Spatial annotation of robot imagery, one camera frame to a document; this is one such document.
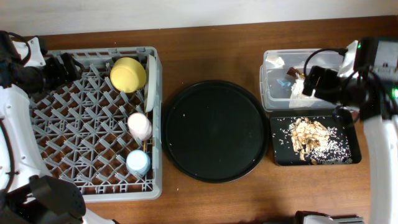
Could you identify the grey dishwasher rack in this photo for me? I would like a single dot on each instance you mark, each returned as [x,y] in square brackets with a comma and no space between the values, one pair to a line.
[82,133]

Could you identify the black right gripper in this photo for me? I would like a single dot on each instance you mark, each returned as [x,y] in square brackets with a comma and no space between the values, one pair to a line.
[325,84]

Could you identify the food scraps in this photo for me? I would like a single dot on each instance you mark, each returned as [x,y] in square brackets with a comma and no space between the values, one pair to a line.
[312,140]

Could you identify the clear plastic bin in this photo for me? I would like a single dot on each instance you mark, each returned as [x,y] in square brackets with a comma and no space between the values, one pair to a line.
[276,85]

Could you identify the round black tray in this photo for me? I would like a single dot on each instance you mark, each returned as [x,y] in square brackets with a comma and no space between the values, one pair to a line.
[215,131]

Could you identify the pink cup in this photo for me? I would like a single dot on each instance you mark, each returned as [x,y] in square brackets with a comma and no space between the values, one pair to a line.
[140,127]

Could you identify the pale grey plate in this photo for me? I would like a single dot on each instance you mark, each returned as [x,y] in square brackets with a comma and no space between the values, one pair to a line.
[150,88]

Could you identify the blue cup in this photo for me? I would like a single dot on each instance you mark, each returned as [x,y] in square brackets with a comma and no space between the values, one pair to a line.
[138,162]

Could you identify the white tissue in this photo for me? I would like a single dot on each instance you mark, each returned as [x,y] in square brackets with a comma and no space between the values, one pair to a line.
[297,90]

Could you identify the gold brown snack wrapper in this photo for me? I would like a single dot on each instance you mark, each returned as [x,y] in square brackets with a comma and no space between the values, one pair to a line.
[297,74]

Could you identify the yellow bowl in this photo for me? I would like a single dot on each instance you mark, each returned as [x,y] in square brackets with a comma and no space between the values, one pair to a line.
[128,75]

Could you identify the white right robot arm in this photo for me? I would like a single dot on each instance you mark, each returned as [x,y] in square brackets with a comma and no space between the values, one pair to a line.
[367,80]

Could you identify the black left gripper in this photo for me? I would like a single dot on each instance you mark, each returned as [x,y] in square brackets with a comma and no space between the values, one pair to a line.
[59,68]

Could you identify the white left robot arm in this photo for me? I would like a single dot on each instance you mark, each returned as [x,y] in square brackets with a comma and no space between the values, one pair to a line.
[29,192]

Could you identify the black rectangular tray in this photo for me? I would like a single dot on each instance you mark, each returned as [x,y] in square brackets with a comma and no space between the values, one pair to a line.
[340,117]

